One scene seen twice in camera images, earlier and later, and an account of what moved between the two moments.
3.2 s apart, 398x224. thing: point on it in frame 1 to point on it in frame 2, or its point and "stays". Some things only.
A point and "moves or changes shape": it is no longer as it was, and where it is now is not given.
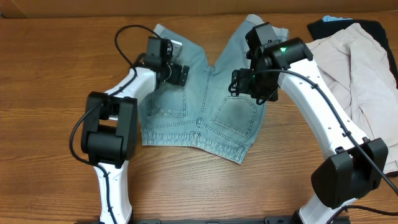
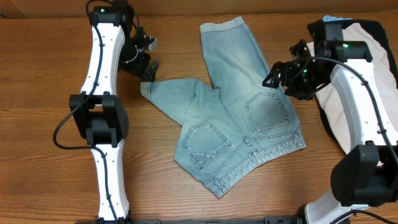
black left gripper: x=179 y=74 to x=144 y=55
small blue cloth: x=330 y=18 stays
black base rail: x=278 y=219 stays
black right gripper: x=241 y=81 to x=283 y=76
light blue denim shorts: x=203 y=112 moves or changes shape
